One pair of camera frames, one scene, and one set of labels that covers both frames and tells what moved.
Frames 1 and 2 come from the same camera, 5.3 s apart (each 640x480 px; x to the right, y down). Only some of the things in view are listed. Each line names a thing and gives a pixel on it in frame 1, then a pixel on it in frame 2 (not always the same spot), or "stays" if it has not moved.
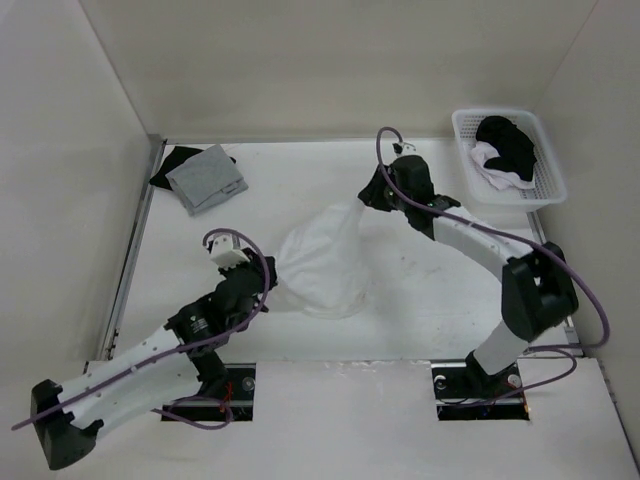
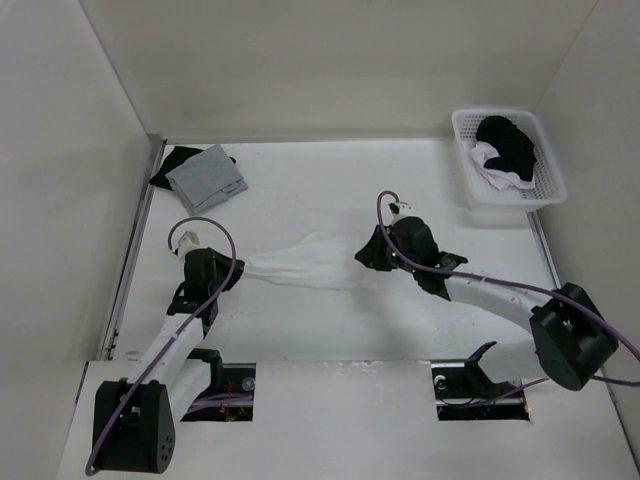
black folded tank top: (178, 157) stays
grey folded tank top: (207, 180) stays
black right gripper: (371, 195) → (371, 254)
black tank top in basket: (515, 148) stays
